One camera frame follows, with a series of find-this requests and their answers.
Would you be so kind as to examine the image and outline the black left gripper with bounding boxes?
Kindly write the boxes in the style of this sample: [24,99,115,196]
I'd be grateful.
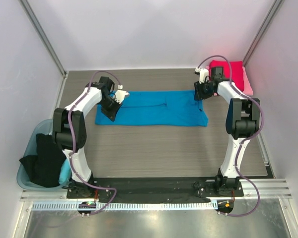
[98,97,122,121]

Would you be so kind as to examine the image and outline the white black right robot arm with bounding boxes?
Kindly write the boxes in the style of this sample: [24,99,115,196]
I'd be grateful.
[194,66,260,198]

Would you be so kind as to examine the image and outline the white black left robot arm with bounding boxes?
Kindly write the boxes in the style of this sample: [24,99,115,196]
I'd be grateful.
[52,76,129,198]

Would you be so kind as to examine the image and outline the folded red t shirt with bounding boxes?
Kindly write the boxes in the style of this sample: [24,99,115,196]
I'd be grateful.
[209,60,244,91]

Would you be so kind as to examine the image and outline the folded pink t shirt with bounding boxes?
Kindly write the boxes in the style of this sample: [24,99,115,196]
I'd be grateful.
[213,65,254,97]

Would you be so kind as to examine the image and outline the teal plastic bin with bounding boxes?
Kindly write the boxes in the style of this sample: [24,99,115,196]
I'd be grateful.
[16,119,71,191]

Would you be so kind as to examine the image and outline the light blue t shirt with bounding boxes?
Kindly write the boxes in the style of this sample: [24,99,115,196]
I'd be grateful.
[59,160,71,185]

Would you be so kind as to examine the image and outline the black t shirt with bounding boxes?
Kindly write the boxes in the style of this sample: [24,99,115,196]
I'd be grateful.
[19,133,66,188]

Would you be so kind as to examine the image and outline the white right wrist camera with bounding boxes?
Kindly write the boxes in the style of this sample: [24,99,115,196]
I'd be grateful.
[194,67,209,84]

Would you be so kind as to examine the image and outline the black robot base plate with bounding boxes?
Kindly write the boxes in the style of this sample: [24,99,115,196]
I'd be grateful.
[89,176,244,203]

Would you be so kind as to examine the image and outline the aluminium frame post right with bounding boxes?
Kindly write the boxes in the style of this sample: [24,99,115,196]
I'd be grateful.
[243,0,285,67]

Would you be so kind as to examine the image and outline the aluminium frame post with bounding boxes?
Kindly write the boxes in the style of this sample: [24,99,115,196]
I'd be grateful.
[18,0,68,79]
[243,0,285,67]

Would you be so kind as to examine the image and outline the aluminium frame post left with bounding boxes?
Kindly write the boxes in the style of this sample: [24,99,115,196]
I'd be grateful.
[18,0,68,79]

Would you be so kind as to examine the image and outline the white slotted cable duct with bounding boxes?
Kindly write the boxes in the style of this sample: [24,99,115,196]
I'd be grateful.
[32,200,218,212]

